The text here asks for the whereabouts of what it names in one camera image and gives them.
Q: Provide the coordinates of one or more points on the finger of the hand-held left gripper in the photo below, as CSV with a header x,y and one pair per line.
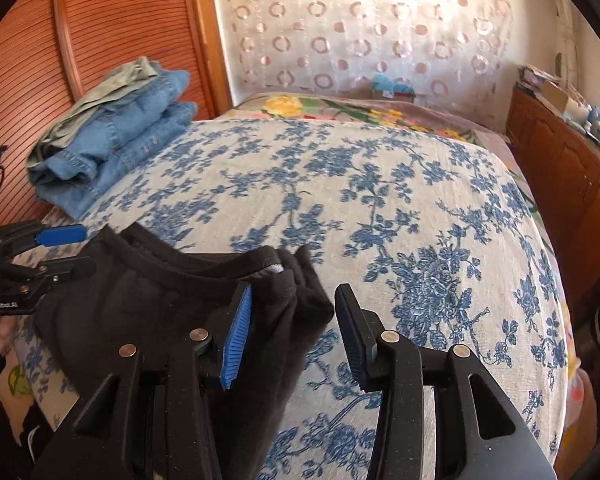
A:
x,y
65,269
60,235

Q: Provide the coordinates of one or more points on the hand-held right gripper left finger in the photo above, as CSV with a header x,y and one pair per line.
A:
x,y
236,332

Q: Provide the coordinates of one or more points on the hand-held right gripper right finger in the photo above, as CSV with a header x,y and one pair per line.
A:
x,y
354,340

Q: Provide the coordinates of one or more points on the black pants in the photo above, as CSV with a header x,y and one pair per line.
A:
x,y
145,305

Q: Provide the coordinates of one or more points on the folded grey-green pants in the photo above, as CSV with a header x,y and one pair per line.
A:
x,y
110,90

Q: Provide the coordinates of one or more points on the person's left hand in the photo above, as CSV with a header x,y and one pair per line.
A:
x,y
4,340

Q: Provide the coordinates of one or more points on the folded blue denim jeans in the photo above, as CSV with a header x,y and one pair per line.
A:
x,y
125,140

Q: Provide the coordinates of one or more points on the blue floral bed cover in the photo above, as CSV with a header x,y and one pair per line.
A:
x,y
380,200

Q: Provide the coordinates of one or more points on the person's black clothing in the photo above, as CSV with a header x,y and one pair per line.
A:
x,y
35,440

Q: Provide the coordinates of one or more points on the wooden louvered wardrobe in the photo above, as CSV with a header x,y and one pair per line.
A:
x,y
105,35

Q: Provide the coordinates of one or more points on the pink floral blanket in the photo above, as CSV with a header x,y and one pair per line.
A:
x,y
330,107

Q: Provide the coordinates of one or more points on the teal cloth bundle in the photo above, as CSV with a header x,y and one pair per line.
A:
x,y
391,85

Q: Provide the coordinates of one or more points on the long wooden cabinet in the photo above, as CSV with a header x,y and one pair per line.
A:
x,y
555,160

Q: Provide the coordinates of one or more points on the open cardboard box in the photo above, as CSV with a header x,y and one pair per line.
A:
x,y
560,96

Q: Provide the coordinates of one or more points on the sheer circle-patterned curtain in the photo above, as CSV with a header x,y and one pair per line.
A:
x,y
355,20

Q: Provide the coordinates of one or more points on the pile of papers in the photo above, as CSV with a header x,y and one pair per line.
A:
x,y
537,77

